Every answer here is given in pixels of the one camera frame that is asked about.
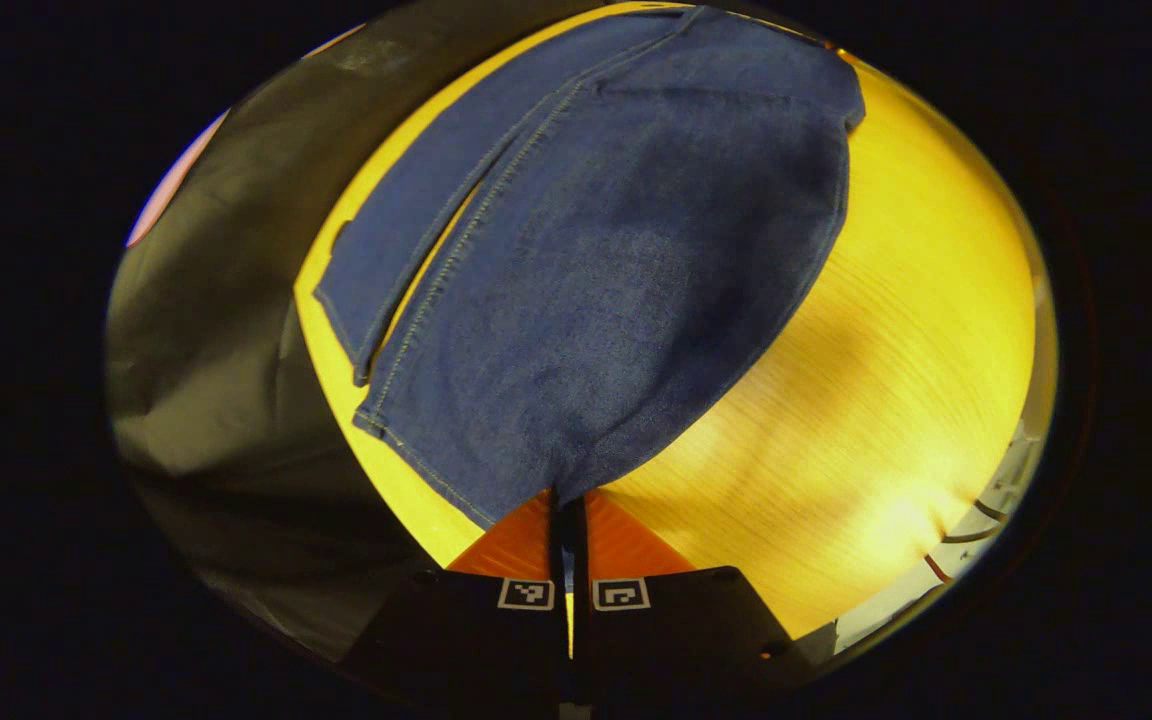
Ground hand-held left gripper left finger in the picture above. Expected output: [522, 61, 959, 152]
[341, 488, 572, 716]

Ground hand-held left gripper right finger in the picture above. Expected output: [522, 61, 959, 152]
[572, 488, 812, 716]

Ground black backdrop cloth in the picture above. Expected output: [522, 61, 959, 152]
[104, 0, 597, 666]

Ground blue denim jeans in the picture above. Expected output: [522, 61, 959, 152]
[314, 5, 867, 531]

